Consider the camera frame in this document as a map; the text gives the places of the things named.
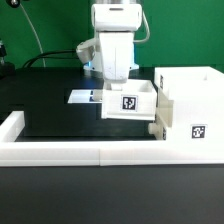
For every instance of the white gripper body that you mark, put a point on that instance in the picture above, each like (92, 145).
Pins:
(116, 54)

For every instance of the white drawer tray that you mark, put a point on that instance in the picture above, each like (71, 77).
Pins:
(163, 119)
(135, 100)

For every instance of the white drawer cabinet box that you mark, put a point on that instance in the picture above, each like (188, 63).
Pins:
(198, 104)

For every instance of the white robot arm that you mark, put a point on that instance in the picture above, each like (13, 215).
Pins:
(115, 24)

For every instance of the fiducial marker sheet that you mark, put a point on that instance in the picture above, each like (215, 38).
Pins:
(85, 96)

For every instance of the black stand at left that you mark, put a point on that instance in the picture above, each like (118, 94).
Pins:
(6, 68)

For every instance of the white U-shaped foam fence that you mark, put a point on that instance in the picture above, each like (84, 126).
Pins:
(98, 153)

